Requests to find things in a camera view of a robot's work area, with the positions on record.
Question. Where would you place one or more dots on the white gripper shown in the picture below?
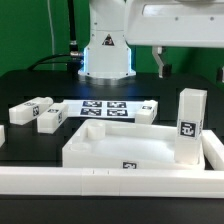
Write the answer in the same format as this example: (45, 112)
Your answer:
(182, 23)

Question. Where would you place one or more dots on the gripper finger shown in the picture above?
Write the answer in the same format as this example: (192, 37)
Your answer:
(220, 74)

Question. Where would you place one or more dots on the white desk top panel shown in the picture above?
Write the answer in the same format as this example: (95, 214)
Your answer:
(124, 145)

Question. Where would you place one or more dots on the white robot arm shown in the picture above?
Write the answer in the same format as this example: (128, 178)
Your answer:
(116, 25)

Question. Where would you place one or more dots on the sheet with four tags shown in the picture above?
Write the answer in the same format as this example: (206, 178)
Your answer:
(102, 108)

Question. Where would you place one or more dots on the white U-shaped obstacle fence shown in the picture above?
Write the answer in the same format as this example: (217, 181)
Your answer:
(111, 182)

